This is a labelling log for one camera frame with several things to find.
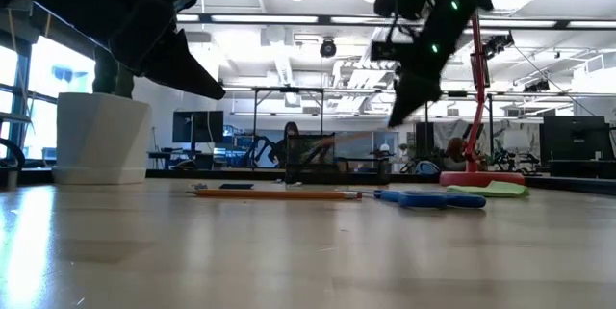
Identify green sticky note pad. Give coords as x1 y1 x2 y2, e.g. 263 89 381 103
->
445 179 530 199

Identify black mesh desk organizer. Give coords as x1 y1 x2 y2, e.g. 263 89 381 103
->
284 133 392 186

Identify green cactus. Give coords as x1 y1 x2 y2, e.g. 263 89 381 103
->
92 46 137 99

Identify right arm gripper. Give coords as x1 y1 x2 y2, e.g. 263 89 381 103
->
387 0 483 128

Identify person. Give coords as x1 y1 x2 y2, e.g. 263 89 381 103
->
445 136 471 171
269 121 302 168

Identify blue-handled scissors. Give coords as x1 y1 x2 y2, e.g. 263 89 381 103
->
336 188 488 210

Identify white hexagonal plant pot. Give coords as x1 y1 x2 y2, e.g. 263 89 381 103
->
51 91 153 186

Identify black ceiling speaker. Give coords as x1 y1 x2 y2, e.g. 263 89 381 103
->
319 38 338 59

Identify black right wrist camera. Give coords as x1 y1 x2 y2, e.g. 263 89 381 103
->
369 40 403 62

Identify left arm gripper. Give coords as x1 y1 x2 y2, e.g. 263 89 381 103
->
107 0 227 102

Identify orange wooden pencil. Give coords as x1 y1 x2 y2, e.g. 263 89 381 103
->
186 188 363 201
315 123 403 152

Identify large black screen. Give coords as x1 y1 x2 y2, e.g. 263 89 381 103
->
542 115 616 179

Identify dark pen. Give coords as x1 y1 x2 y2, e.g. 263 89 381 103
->
291 134 336 178

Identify black computer monitor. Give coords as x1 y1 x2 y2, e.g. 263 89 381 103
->
171 110 225 144

